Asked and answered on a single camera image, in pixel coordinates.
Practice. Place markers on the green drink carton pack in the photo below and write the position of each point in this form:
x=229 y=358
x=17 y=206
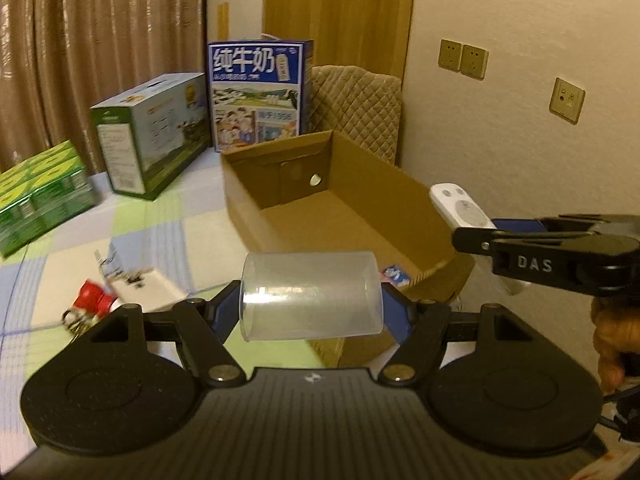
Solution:
x=40 y=195

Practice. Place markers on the blue milk carton case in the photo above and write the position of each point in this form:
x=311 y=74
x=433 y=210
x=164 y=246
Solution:
x=255 y=95

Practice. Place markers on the brown curtain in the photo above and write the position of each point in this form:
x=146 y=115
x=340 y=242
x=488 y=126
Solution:
x=100 y=35

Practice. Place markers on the beige wall data outlet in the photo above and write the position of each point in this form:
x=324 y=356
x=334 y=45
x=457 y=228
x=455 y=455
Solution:
x=566 y=100

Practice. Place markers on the cardboard box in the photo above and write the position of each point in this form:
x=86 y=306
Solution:
x=320 y=215

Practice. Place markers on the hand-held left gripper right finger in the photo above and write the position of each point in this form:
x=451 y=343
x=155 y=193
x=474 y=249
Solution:
x=396 y=310

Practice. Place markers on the white and green carton case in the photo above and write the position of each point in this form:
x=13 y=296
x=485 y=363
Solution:
x=150 y=135

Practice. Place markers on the white plastic box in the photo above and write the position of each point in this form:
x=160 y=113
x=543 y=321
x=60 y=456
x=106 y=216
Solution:
x=150 y=287

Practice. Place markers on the wooden door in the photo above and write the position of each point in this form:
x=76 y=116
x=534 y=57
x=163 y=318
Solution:
x=340 y=10

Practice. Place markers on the beige wall socket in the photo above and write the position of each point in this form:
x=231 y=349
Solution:
x=450 y=54
x=473 y=61

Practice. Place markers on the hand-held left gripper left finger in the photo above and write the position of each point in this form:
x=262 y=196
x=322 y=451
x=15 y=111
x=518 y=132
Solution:
x=227 y=306

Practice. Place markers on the beige quilted chair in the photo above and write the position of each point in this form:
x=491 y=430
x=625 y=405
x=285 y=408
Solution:
x=355 y=110

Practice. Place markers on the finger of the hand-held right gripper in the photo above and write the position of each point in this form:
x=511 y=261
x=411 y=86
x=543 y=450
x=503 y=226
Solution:
x=515 y=225
x=530 y=260

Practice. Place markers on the clear plastic cup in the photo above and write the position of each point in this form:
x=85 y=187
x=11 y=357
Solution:
x=310 y=295

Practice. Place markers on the white remote control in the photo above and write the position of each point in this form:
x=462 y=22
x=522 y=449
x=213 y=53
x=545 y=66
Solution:
x=460 y=205

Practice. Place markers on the checked bed sheet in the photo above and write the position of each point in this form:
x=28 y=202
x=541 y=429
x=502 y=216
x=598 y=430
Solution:
x=175 y=230

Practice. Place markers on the person's right hand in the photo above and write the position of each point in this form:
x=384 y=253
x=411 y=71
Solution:
x=607 y=340

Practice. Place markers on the small blue and white packet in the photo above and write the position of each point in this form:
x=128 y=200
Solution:
x=396 y=276

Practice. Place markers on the red toy figure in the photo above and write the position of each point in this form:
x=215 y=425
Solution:
x=92 y=300

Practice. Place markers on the pale wooden strip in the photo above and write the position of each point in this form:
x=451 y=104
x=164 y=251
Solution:
x=223 y=22

